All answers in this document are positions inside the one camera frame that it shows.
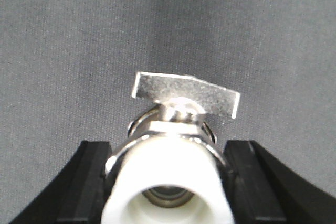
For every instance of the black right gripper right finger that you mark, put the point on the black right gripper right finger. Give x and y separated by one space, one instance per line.
262 189

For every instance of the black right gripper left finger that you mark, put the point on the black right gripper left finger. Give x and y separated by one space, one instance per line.
76 194

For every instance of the silver valve with white caps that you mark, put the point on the silver valve with white caps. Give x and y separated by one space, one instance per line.
170 169

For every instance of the black conveyor belt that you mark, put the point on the black conveyor belt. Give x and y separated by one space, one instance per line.
68 67

